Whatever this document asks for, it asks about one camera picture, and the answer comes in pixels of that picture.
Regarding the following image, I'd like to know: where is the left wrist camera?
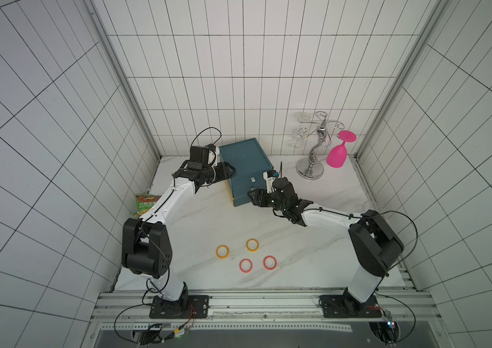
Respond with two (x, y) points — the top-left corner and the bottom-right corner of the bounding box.
(202, 144), (220, 166)

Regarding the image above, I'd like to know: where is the hanging clear wine glass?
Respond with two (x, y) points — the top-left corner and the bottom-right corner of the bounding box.
(290, 112), (312, 149)

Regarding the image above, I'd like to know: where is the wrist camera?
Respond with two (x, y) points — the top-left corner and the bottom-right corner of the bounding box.
(263, 170), (279, 193)
(202, 144), (220, 166)

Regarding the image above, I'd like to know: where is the silver wine glass rack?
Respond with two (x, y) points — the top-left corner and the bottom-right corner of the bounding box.
(296, 110), (345, 181)

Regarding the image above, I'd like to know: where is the teal three-drawer cabinet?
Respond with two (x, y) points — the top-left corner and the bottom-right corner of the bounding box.
(220, 138), (273, 207)

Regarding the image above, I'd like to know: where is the green snack bag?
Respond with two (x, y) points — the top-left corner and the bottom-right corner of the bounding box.
(136, 194), (160, 217)

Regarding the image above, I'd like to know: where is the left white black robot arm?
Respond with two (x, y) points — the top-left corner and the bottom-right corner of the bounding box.
(121, 160), (236, 318)

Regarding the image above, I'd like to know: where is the pink plastic wine glass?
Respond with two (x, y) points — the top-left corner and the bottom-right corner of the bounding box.
(326, 130), (357, 168)

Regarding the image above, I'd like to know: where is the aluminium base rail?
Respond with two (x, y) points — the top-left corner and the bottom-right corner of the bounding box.
(91, 288), (441, 334)

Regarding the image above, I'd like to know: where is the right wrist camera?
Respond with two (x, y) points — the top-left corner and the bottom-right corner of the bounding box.
(263, 170), (279, 193)

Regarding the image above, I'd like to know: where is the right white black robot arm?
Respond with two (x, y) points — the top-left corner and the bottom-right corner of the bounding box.
(247, 178), (405, 318)

